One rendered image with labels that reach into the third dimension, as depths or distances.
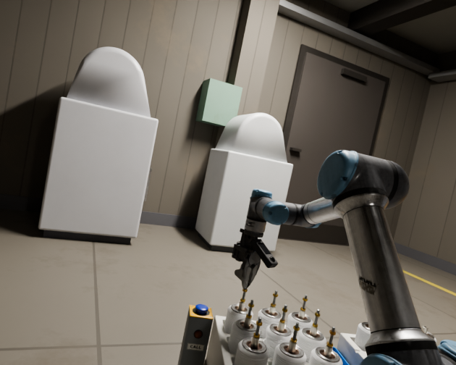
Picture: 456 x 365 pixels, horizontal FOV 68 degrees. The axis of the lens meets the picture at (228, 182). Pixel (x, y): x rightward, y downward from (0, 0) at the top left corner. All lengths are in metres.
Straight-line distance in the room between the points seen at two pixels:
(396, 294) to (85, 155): 2.18
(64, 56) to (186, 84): 1.07
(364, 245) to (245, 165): 2.17
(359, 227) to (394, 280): 0.12
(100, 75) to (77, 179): 0.74
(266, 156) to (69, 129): 1.54
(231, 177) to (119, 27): 1.67
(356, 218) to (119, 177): 2.03
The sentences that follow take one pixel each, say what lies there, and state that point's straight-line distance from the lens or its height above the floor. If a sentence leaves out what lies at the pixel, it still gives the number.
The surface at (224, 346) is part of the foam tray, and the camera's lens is 1.23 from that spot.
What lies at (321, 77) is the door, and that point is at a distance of 4.12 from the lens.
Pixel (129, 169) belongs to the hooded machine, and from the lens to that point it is 2.55.
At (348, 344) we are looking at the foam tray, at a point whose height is 0.17.
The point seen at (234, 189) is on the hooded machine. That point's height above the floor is 0.55.
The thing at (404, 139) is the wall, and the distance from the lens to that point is 5.10.
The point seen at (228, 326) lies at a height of 0.19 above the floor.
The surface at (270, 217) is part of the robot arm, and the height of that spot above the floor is 0.63.
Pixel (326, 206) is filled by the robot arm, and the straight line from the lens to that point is 1.05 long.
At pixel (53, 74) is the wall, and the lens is 3.34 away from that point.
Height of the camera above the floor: 0.78
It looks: 4 degrees down
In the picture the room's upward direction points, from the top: 11 degrees clockwise
